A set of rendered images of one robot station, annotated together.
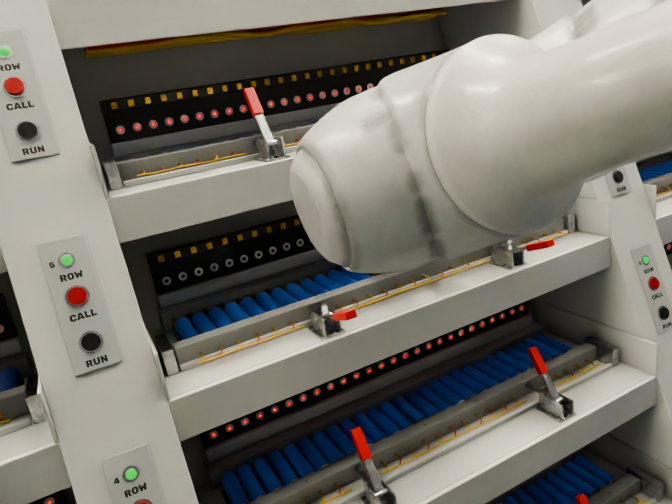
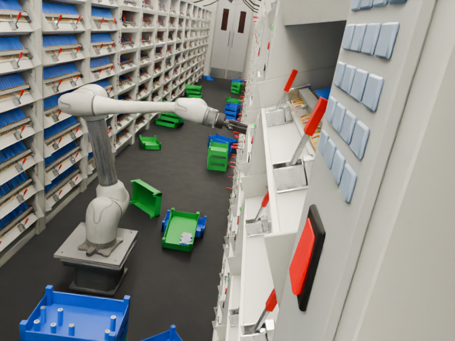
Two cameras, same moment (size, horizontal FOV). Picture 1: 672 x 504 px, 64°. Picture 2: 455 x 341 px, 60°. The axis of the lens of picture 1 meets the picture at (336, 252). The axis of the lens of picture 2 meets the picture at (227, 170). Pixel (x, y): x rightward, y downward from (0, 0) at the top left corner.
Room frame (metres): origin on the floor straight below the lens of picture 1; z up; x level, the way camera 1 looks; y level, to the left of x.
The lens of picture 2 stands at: (1.33, -1.83, 1.45)
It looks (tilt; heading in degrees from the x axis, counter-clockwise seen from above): 20 degrees down; 114
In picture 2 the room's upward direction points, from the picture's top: 9 degrees clockwise
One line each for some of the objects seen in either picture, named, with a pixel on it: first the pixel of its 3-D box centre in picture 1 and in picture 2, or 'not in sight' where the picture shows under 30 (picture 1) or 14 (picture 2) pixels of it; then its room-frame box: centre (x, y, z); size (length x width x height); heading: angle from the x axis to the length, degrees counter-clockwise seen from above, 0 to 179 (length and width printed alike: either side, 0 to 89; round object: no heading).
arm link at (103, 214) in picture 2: not in sight; (102, 217); (0.01, -0.38, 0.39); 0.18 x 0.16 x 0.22; 114
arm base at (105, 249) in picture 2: not in sight; (99, 242); (0.02, -0.41, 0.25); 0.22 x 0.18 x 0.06; 104
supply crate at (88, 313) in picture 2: not in sight; (78, 318); (0.51, -1.03, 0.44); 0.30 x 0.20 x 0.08; 26
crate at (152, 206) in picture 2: not in sight; (145, 198); (-0.33, 0.46, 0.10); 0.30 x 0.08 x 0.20; 163
